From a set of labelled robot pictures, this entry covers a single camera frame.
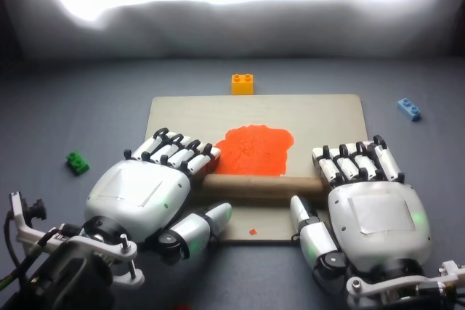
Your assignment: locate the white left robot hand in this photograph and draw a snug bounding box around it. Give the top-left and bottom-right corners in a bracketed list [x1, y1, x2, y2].
[84, 127, 233, 264]

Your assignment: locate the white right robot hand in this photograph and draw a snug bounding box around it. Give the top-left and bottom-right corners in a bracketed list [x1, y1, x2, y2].
[289, 134, 433, 295]

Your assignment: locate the wooden rolling pin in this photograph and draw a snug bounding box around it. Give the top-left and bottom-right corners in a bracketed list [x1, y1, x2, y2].
[201, 174, 325, 198]

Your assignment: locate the green toy brick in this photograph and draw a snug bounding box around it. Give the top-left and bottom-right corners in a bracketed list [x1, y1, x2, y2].
[65, 151, 90, 176]

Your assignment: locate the grey table cloth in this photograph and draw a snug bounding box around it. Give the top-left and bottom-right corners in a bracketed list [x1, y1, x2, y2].
[0, 56, 465, 310]

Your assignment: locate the blue toy brick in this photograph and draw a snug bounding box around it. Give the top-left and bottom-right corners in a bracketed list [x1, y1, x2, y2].
[396, 97, 423, 122]

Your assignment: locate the flat orange dough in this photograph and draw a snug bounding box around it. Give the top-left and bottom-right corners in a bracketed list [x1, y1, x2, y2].
[214, 124, 294, 177]

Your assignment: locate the pale wooden board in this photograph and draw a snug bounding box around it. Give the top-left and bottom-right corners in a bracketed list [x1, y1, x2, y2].
[144, 94, 370, 245]

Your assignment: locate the yellow toy brick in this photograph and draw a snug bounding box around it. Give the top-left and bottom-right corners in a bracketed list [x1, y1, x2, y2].
[231, 73, 255, 96]

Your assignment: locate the white backdrop sheet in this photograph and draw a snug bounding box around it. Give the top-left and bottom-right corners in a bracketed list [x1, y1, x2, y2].
[0, 0, 465, 60]

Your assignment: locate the white left camera bracket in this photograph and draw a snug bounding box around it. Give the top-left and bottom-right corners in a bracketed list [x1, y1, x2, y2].
[9, 192, 146, 288]

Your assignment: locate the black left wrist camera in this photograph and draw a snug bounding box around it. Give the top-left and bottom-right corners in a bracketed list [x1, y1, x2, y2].
[23, 199, 48, 222]

